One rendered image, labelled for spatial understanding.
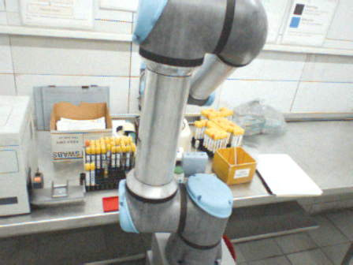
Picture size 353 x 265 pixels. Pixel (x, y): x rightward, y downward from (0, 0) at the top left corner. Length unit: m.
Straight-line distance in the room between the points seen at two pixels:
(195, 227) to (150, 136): 0.25
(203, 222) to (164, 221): 0.09
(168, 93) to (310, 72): 1.57
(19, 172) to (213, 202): 0.59
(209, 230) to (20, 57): 1.14
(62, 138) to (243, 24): 0.93
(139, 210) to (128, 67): 0.99
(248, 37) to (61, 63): 1.12
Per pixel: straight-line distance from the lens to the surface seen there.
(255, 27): 0.52
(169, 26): 0.48
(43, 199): 1.08
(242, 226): 2.02
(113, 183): 1.15
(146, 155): 0.59
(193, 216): 0.68
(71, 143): 1.28
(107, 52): 1.50
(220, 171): 1.27
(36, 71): 1.53
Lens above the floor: 1.59
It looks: 27 degrees down
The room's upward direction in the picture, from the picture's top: 8 degrees clockwise
